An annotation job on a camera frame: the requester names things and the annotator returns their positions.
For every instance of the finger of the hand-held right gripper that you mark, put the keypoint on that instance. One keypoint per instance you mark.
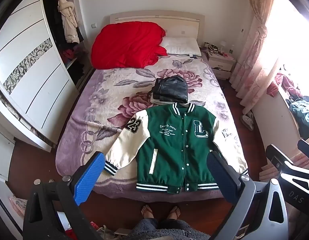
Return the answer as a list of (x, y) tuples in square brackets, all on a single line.
[(308, 148), (277, 156)]

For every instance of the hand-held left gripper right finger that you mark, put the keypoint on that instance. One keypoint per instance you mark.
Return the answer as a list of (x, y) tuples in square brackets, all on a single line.
[(220, 175)]

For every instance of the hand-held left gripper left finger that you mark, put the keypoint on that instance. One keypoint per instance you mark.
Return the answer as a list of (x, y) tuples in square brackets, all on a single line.
[(89, 177)]

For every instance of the green varsity jacket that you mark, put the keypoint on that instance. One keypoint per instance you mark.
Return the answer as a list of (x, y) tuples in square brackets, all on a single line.
[(169, 150)]

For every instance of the red folded clothes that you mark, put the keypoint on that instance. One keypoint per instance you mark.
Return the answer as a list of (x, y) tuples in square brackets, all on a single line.
[(69, 54)]

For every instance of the dark hanging clothes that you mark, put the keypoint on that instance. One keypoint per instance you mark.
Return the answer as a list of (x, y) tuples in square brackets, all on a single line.
[(53, 22)]

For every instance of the blue cloth pile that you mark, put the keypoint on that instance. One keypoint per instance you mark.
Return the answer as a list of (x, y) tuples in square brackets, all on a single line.
[(303, 115)]

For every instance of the pair of white slippers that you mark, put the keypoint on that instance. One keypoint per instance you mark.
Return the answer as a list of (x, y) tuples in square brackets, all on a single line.
[(248, 120)]

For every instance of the small red cloth item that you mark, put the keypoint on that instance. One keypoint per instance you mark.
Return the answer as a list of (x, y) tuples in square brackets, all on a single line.
[(95, 225)]

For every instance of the person's right foot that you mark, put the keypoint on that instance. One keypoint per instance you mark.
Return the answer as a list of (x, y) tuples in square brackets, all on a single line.
[(174, 213)]

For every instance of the person's foot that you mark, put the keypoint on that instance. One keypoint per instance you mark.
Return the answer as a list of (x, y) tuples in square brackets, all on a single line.
[(147, 213), (174, 213)]

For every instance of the person's left foot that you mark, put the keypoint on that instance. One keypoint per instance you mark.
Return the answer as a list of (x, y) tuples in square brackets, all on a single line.
[(147, 213)]

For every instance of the dark red cloth pile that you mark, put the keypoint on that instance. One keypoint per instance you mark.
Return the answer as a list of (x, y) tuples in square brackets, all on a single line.
[(285, 82)]

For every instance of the floral fleece blanket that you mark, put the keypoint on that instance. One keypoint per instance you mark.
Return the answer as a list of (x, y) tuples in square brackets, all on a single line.
[(107, 105)]

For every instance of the person's grey fleece pants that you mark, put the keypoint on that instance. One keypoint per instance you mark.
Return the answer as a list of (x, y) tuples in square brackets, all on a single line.
[(164, 231)]

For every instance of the grey folded garment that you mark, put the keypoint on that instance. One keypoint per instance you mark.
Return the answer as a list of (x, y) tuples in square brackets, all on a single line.
[(157, 100)]

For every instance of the black leather jacket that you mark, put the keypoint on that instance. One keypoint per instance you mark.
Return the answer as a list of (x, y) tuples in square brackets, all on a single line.
[(173, 87)]

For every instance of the white nightstand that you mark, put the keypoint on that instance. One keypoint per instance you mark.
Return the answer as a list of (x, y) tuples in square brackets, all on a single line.
[(220, 63)]

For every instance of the white sliding-door wardrobe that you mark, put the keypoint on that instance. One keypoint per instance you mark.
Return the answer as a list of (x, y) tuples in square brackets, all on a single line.
[(37, 80)]

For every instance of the pink floral curtain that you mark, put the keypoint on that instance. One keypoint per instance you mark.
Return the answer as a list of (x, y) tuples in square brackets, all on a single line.
[(257, 42)]

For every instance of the pile of small toiletries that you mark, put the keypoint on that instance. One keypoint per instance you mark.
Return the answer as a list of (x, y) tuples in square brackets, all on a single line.
[(215, 48)]

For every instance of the white pillow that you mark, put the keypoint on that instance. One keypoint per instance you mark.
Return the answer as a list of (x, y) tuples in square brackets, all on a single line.
[(182, 46)]

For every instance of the red quilt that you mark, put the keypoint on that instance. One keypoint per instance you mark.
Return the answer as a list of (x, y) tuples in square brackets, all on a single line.
[(127, 45)]

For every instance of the beige hanging coat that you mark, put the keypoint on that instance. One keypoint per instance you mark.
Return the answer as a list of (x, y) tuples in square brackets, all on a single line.
[(68, 22)]

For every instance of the cream bed headboard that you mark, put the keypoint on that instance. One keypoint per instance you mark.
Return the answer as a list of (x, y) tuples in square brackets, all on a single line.
[(157, 17)]

